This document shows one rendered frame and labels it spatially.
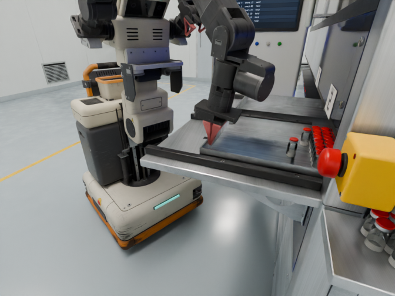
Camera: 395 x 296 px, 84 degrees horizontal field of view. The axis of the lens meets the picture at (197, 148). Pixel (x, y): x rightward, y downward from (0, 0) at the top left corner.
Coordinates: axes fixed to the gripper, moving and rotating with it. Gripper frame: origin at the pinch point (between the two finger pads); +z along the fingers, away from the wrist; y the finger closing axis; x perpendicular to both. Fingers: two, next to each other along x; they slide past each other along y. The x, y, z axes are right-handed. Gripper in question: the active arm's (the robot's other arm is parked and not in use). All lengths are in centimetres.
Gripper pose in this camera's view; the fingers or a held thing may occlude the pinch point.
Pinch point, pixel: (211, 141)
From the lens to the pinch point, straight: 56.0
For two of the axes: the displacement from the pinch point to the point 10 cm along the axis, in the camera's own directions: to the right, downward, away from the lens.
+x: 3.8, -4.4, 8.2
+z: -1.6, 8.3, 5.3
